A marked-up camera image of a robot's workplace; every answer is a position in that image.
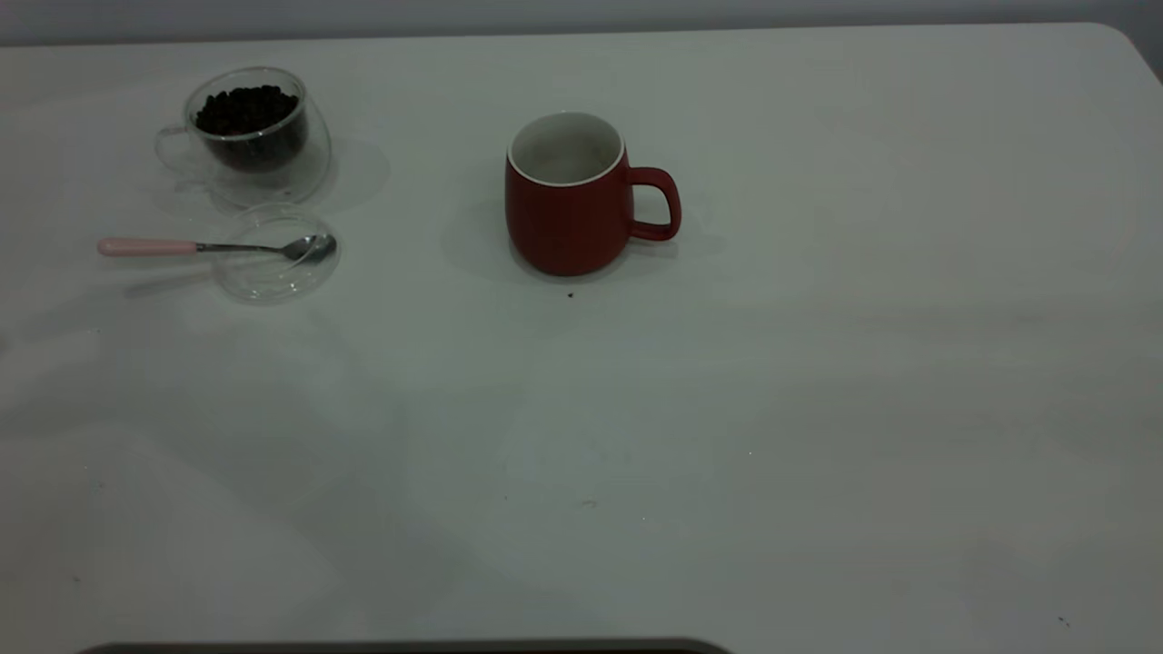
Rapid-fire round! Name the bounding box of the red ceramic mug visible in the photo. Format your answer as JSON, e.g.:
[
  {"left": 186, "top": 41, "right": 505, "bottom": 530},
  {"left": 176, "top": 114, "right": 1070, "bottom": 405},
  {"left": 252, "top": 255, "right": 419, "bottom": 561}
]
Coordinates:
[{"left": 504, "top": 111, "right": 682, "bottom": 278}]

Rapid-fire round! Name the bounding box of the pink-handled metal spoon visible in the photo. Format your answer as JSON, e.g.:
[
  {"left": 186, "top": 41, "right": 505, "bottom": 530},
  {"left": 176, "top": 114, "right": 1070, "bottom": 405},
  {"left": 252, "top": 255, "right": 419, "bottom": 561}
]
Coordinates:
[{"left": 97, "top": 234, "right": 338, "bottom": 266}]

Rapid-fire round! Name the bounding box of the clear round glass lid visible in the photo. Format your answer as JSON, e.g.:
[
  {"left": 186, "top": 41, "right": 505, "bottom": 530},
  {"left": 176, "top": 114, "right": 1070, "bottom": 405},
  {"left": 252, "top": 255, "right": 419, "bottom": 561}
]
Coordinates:
[{"left": 213, "top": 203, "right": 343, "bottom": 305}]

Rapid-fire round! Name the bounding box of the dark coffee beans pile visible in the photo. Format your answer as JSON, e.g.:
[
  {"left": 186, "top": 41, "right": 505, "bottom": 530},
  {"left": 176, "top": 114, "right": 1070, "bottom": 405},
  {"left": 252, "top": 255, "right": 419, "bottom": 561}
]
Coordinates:
[{"left": 195, "top": 85, "right": 308, "bottom": 173}]

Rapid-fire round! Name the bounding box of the clear double-wall glass cup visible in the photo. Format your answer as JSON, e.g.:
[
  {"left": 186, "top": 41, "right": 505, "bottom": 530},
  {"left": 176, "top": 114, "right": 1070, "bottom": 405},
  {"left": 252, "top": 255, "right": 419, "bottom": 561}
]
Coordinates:
[{"left": 154, "top": 66, "right": 333, "bottom": 208}]

